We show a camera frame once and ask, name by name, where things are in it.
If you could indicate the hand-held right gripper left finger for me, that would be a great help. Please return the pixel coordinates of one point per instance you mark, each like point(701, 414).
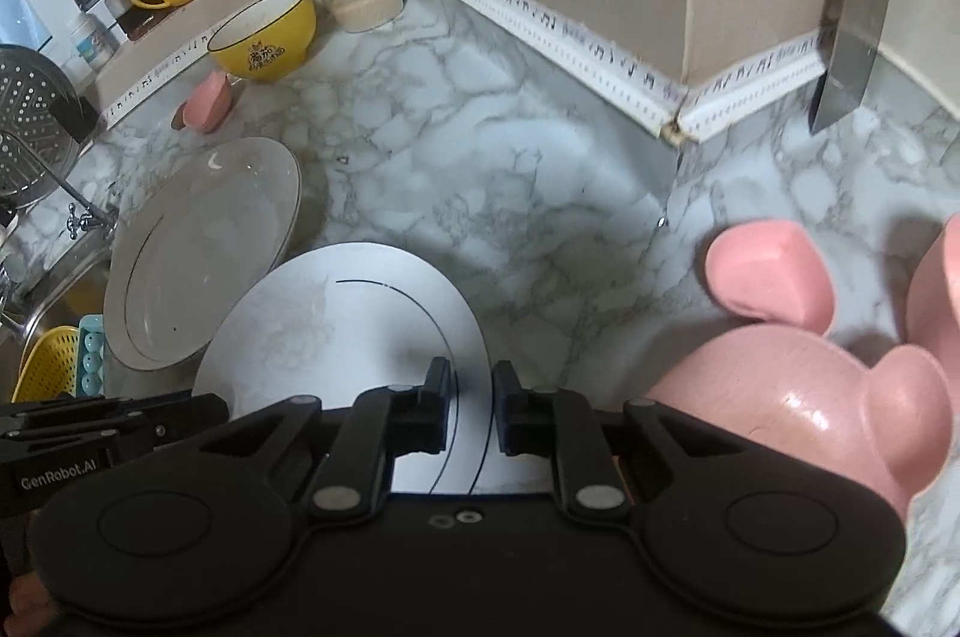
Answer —
point(442, 408)

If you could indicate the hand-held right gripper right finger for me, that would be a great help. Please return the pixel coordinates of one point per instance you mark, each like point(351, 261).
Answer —
point(506, 416)

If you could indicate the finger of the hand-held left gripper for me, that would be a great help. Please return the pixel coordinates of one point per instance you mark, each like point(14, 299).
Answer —
point(90, 440)
point(180, 416)

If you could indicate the white plate with thin line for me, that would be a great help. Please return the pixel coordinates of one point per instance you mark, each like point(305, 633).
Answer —
point(315, 322)

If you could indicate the pink bear-eared bowl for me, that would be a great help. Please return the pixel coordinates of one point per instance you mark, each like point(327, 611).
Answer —
point(937, 292)
point(757, 397)

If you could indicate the yellow plastic strainer basket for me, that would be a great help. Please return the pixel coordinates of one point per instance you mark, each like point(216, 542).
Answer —
point(49, 367)

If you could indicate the light blue ice tray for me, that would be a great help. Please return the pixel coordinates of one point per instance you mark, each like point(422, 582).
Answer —
point(93, 355)

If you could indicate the steel sink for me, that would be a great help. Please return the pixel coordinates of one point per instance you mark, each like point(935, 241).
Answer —
point(45, 299)

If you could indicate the white plate with dark rim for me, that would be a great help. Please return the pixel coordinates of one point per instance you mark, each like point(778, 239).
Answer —
point(202, 247)

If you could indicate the chrome faucet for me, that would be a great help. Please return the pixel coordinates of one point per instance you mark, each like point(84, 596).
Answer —
point(82, 209)

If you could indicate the small pink dish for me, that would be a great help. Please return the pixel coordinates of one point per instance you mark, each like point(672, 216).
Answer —
point(206, 103)

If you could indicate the perforated metal steamer tray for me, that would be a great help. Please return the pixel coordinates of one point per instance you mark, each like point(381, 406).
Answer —
point(34, 119)

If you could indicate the yellow bowl with print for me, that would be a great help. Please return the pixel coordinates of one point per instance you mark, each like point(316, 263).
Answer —
point(262, 48)

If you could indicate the white plastic jar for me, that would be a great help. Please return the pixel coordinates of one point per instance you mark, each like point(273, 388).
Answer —
point(91, 42)

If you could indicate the dark container with red lid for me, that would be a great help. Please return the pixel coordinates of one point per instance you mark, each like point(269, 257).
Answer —
point(131, 10)

